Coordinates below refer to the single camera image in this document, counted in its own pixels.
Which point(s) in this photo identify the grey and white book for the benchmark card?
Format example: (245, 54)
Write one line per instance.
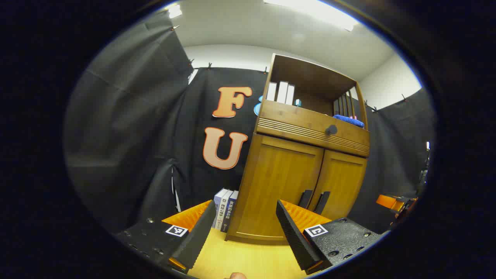
(217, 205)

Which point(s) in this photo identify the wooden drawer with black knob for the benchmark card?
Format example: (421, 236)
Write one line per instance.
(294, 120)

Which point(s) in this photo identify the ceiling light panel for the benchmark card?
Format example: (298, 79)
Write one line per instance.
(174, 11)

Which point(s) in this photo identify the wooden double-door shoe cabinet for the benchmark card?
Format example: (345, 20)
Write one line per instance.
(310, 75)

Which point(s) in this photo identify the wooden shoe cabinet door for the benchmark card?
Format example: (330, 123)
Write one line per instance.
(271, 182)
(343, 182)

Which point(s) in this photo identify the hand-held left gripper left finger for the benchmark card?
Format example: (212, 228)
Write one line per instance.
(197, 240)

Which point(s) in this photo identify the white book blue lettering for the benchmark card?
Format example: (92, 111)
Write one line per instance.
(224, 209)

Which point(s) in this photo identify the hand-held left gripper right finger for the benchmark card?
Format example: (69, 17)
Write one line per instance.
(294, 240)

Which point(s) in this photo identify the dark blue book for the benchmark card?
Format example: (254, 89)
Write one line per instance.
(230, 213)

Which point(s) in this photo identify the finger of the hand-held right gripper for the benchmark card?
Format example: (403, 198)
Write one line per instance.
(387, 202)

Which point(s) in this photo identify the white upright book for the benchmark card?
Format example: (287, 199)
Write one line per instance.
(290, 95)
(282, 92)
(271, 92)

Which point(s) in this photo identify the blue cloth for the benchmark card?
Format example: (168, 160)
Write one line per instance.
(348, 120)

